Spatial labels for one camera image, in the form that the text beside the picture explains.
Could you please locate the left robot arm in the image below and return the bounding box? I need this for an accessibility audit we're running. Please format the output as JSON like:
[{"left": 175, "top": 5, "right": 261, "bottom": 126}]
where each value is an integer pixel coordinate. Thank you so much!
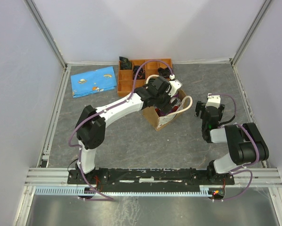
[{"left": 75, "top": 76, "right": 182, "bottom": 184}]

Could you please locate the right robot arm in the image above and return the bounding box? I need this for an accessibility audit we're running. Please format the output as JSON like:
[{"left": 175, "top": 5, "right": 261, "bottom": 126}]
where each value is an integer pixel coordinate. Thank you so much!
[{"left": 195, "top": 100, "right": 269, "bottom": 184}]

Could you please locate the brown canvas bag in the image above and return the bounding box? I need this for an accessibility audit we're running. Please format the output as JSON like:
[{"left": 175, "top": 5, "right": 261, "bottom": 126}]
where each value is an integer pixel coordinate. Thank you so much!
[{"left": 143, "top": 88, "right": 193, "bottom": 131}]

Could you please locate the right red soda can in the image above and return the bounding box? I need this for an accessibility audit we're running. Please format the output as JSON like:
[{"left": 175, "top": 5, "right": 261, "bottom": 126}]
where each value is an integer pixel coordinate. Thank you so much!
[{"left": 169, "top": 97, "right": 181, "bottom": 112}]

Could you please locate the black rolled tie right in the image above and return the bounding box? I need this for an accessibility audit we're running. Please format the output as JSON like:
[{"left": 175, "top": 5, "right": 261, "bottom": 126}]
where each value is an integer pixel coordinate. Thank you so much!
[{"left": 158, "top": 67, "right": 173, "bottom": 79}]

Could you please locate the black rolled tie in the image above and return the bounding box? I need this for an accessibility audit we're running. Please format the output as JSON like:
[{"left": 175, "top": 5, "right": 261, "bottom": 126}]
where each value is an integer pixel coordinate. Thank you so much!
[
  {"left": 133, "top": 65, "right": 145, "bottom": 80},
  {"left": 158, "top": 67, "right": 173, "bottom": 79}
]

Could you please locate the black rolled tie middle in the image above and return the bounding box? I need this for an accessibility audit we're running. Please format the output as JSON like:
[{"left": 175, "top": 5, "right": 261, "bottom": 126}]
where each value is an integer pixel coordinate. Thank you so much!
[{"left": 133, "top": 65, "right": 145, "bottom": 80}]

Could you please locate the wooden compartment tray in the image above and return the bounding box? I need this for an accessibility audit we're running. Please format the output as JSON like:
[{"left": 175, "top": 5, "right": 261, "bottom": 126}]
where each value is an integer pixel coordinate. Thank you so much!
[{"left": 117, "top": 59, "right": 167, "bottom": 97}]

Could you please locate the dark rolled tie top-left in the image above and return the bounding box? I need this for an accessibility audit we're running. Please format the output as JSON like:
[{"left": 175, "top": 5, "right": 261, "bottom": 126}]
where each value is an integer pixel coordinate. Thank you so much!
[{"left": 119, "top": 56, "right": 132, "bottom": 70}]

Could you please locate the blue patterned cloth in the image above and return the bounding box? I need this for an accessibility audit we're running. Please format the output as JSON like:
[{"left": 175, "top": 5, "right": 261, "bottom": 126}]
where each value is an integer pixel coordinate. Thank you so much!
[{"left": 71, "top": 66, "right": 117, "bottom": 98}]

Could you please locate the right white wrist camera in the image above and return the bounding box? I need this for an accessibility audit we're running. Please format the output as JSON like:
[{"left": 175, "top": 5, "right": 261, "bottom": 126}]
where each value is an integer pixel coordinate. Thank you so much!
[{"left": 206, "top": 93, "right": 221, "bottom": 109}]

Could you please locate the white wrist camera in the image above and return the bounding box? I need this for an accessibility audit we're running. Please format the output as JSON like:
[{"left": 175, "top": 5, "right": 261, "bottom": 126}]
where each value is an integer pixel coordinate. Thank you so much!
[
  {"left": 206, "top": 93, "right": 221, "bottom": 109},
  {"left": 168, "top": 75, "right": 182, "bottom": 97}
]

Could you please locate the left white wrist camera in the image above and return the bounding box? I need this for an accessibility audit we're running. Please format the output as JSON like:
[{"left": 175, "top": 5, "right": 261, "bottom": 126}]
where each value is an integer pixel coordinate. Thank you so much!
[{"left": 168, "top": 75, "right": 182, "bottom": 97}]

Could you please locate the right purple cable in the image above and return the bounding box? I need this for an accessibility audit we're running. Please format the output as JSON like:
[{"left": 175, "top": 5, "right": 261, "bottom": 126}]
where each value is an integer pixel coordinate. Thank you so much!
[{"left": 211, "top": 93, "right": 261, "bottom": 202}]

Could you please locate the purple cable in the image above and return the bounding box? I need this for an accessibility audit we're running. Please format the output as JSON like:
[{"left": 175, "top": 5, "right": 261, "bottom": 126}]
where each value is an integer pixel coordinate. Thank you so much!
[
  {"left": 68, "top": 60, "right": 175, "bottom": 202},
  {"left": 211, "top": 93, "right": 261, "bottom": 202}
]

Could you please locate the blue slotted cable duct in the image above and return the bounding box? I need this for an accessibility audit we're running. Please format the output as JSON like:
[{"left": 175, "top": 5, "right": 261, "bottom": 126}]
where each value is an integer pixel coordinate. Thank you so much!
[{"left": 35, "top": 186, "right": 212, "bottom": 197}]

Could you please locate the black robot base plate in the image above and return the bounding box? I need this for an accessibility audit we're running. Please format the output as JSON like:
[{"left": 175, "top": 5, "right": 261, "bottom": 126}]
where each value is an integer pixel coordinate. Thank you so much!
[{"left": 67, "top": 167, "right": 234, "bottom": 193}]

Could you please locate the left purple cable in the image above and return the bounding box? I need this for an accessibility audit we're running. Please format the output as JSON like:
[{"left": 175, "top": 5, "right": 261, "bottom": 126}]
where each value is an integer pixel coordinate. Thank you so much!
[{"left": 68, "top": 60, "right": 175, "bottom": 202}]

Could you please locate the aluminium frame rail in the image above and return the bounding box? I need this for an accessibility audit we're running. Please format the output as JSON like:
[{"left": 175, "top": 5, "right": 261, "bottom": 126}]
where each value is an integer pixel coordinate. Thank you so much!
[{"left": 24, "top": 168, "right": 282, "bottom": 188}]

